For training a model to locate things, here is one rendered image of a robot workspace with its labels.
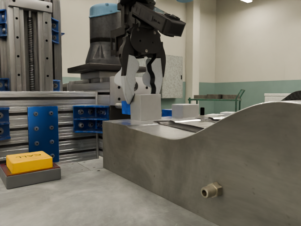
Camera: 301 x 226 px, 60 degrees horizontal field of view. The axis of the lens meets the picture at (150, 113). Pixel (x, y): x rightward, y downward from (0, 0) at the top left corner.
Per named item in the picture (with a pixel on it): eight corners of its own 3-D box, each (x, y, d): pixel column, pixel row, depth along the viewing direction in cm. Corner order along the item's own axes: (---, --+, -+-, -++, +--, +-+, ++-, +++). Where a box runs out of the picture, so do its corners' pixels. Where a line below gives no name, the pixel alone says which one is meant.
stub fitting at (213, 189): (211, 193, 28) (199, 198, 27) (212, 179, 28) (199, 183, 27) (222, 197, 27) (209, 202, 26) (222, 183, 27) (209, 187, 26)
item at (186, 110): (146, 124, 66) (146, 102, 66) (161, 123, 69) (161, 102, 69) (182, 130, 56) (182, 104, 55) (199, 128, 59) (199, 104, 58)
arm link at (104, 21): (82, 39, 95) (81, 1, 94) (105, 45, 107) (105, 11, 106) (108, 36, 90) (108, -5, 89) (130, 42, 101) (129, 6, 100)
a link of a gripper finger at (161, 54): (164, 76, 56) (156, 34, 54) (169, 76, 55) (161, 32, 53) (147, 80, 53) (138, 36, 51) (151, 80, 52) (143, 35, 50)
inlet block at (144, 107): (108, 118, 59) (106, 94, 59) (126, 116, 62) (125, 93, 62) (140, 123, 49) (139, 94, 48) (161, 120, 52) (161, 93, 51)
